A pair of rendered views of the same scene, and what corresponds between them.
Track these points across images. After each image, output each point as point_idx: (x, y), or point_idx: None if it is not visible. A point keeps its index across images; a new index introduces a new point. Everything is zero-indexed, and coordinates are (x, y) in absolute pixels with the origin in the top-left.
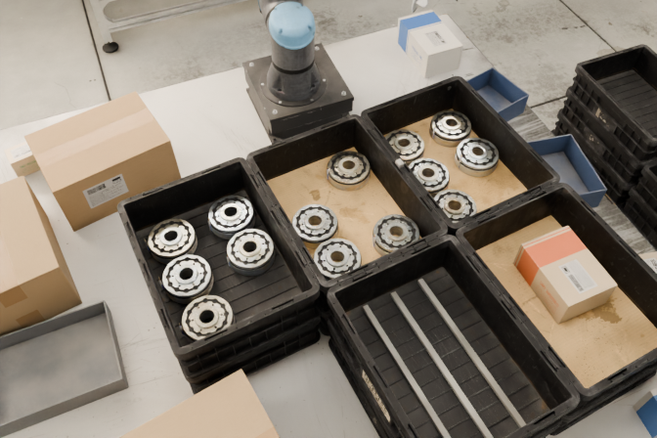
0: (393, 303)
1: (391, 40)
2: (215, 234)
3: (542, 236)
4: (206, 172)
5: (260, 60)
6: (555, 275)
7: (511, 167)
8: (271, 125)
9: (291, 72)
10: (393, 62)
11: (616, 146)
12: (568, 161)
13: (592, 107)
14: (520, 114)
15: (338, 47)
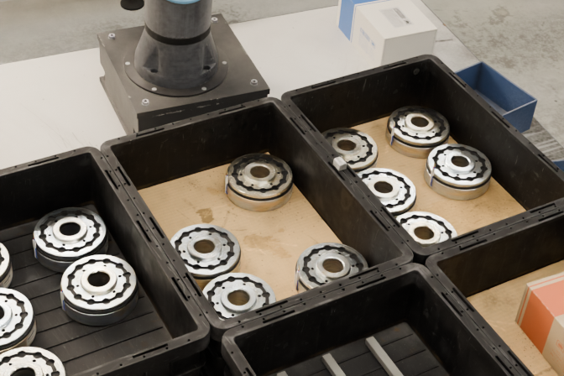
0: (326, 372)
1: (328, 23)
2: (43, 263)
3: (558, 274)
4: (36, 164)
5: (126, 31)
6: None
7: (511, 188)
8: (138, 122)
9: (174, 42)
10: (331, 52)
11: None
12: None
13: None
14: (525, 132)
15: (247, 28)
